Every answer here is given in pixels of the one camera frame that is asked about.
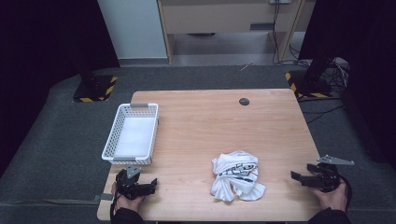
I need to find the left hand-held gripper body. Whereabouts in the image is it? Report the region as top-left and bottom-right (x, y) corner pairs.
(115, 164), (151, 201)

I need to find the person's right hand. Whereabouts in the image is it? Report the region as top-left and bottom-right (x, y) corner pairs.
(310, 179), (348, 213)

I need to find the person's left hand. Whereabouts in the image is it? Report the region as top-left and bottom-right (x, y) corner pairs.
(110, 182), (146, 213)

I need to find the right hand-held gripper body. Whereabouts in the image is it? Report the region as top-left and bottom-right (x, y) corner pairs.
(310, 154), (356, 193)

